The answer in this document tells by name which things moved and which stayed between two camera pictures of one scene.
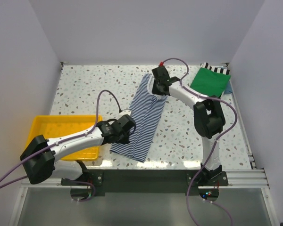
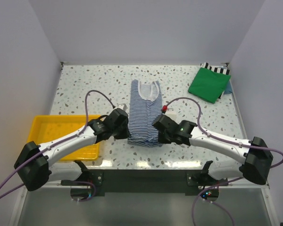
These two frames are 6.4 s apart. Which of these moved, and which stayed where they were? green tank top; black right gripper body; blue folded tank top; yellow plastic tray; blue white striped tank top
Moved: black right gripper body; blue white striped tank top
Stayed: green tank top; yellow plastic tray; blue folded tank top
